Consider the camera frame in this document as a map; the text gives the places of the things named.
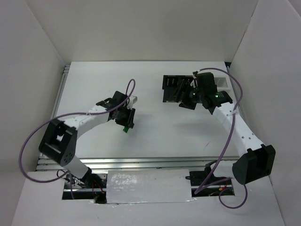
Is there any green lego plate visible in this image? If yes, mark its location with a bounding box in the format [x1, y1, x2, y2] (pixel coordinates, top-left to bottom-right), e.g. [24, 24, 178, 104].
[123, 127, 129, 133]

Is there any black double bin container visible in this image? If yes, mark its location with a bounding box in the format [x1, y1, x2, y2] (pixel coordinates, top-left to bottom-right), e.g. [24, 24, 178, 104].
[162, 75, 193, 103]

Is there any white taped cover plate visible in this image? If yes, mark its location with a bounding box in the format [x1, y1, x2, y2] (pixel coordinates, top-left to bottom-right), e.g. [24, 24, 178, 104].
[106, 169, 192, 204]

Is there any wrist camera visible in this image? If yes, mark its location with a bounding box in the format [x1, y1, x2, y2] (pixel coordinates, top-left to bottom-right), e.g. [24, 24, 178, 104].
[127, 95, 137, 106]
[190, 71, 200, 89]

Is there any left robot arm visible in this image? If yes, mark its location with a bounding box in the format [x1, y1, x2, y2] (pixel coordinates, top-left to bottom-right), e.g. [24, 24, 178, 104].
[39, 91, 137, 186]

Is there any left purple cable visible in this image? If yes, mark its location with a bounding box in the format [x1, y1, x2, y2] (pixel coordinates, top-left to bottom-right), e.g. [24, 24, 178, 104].
[18, 79, 137, 200]

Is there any white double bin container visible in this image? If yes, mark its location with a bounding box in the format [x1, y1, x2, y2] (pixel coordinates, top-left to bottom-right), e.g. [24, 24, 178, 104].
[214, 77, 231, 93]

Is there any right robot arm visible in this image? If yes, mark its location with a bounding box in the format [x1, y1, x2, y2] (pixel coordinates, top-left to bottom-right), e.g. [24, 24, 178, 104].
[162, 72, 276, 185]

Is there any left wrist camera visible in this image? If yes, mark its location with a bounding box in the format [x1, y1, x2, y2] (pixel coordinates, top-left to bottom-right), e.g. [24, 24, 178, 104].
[127, 95, 137, 106]

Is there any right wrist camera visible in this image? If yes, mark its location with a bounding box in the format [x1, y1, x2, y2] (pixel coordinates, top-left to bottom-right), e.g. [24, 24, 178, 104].
[190, 71, 200, 89]

